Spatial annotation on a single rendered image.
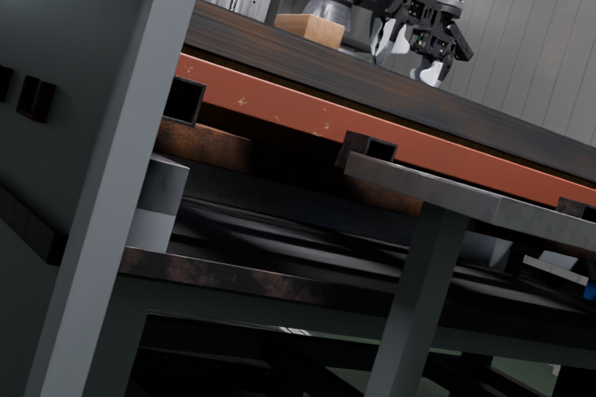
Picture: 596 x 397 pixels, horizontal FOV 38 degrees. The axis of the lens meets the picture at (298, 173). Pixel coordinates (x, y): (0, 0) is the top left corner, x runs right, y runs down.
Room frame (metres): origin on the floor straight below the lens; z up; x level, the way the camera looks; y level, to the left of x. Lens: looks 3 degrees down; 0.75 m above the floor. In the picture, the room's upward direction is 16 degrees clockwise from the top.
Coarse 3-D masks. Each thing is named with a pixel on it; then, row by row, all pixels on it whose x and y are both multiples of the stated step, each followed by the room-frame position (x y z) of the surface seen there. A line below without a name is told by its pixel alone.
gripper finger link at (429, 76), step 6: (432, 66) 1.98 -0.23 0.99; (438, 66) 1.99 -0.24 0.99; (426, 72) 1.97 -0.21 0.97; (432, 72) 1.98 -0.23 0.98; (438, 72) 1.99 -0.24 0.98; (420, 78) 1.97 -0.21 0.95; (426, 78) 1.98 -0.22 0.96; (432, 78) 1.99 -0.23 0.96; (432, 84) 1.99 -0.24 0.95; (438, 84) 1.99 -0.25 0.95
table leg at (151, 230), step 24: (168, 192) 1.02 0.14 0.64; (144, 216) 1.00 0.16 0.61; (168, 216) 1.02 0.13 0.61; (144, 240) 1.01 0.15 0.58; (168, 240) 1.03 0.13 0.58; (120, 288) 1.00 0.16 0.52; (144, 288) 1.02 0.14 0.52; (120, 312) 1.01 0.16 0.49; (144, 312) 1.02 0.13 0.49; (120, 336) 1.01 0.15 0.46; (96, 360) 1.00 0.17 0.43; (120, 360) 1.02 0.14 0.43; (96, 384) 1.00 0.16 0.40; (120, 384) 1.02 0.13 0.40
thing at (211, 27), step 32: (192, 32) 0.99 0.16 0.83; (224, 32) 1.02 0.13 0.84; (256, 32) 1.04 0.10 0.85; (256, 64) 1.05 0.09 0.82; (288, 64) 1.07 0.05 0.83; (320, 64) 1.10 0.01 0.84; (352, 64) 1.12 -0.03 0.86; (352, 96) 1.13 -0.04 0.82; (384, 96) 1.16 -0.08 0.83; (416, 96) 1.19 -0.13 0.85; (448, 96) 1.22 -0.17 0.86; (448, 128) 1.23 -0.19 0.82; (480, 128) 1.26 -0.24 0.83; (512, 128) 1.30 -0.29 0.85; (544, 128) 1.34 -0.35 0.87; (544, 160) 1.35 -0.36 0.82; (576, 160) 1.39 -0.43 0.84
